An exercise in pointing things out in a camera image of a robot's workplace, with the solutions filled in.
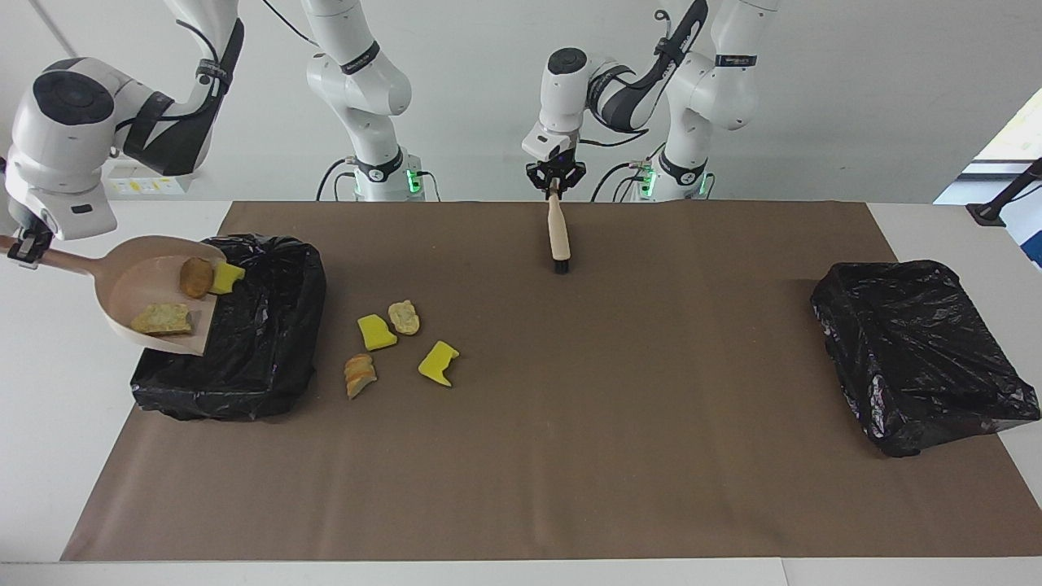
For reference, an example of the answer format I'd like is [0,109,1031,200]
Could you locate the beige handled black bristle brush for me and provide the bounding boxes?
[546,189,571,274]

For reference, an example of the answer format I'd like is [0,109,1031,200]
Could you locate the pink plastic dustpan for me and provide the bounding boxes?
[0,234,237,356]

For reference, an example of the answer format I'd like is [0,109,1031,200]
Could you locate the pale crusty bread chunk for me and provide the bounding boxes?
[130,303,195,336]

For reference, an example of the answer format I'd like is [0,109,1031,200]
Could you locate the golden brown bread roll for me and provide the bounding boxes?
[179,257,215,300]

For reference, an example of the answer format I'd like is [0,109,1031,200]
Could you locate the pale biscuit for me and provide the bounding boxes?
[387,300,421,336]

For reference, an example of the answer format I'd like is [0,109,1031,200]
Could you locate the yellow notched sponge piece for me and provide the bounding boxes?
[418,340,461,387]

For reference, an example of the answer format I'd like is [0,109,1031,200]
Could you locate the yellow trapezoid sponge piece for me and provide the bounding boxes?
[357,313,399,352]

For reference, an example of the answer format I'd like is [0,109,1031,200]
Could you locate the sliced toasted bread piece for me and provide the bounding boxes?
[344,353,378,400]

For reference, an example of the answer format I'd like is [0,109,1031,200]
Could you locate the black bag lined bin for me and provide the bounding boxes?
[810,260,1041,458]
[130,234,328,422]

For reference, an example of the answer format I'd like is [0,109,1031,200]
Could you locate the brown table mat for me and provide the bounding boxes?
[61,201,1042,562]

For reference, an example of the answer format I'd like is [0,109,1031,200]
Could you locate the bright window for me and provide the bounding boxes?
[934,94,1042,204]

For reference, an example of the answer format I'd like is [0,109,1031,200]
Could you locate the black left base cables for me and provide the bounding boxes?
[592,126,670,202]

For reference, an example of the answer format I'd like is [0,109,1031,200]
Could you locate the white wall socket box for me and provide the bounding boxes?
[107,163,196,195]

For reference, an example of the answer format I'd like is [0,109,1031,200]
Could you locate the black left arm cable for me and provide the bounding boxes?
[570,0,709,149]

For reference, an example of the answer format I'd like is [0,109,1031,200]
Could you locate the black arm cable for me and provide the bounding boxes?
[114,0,320,135]
[570,0,709,149]

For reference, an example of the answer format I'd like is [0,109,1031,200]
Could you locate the black right base cable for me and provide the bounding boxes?
[316,157,359,202]

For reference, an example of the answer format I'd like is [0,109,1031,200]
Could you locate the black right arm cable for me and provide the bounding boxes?
[114,0,320,135]

